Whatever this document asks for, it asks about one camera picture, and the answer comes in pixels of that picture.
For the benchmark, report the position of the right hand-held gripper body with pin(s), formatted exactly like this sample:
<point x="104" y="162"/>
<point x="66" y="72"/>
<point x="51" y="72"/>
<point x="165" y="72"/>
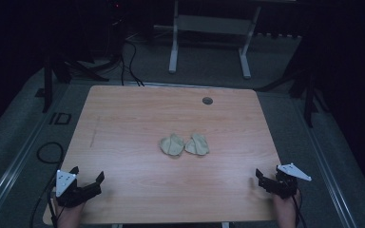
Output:
<point x="286" y="183"/>

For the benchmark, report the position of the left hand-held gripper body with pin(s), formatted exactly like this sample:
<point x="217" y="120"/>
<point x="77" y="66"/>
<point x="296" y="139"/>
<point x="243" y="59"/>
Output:
<point x="66" y="185"/>

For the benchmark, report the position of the pale green ankle sock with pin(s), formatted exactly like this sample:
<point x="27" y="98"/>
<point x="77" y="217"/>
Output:
<point x="197" y="145"/>
<point x="172" y="145"/>

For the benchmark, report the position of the person's right hand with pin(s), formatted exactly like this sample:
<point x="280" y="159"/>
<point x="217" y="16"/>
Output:
<point x="285" y="211"/>

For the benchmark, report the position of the person's left hand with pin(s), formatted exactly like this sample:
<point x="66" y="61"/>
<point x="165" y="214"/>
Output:
<point x="69" y="215"/>

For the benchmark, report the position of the black metal stand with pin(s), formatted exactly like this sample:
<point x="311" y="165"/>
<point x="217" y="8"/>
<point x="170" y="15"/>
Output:
<point x="309" y="95"/>
<point x="47" y="85"/>

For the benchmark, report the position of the white metal desk frame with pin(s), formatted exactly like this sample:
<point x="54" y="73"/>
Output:
<point x="214" y="24"/>

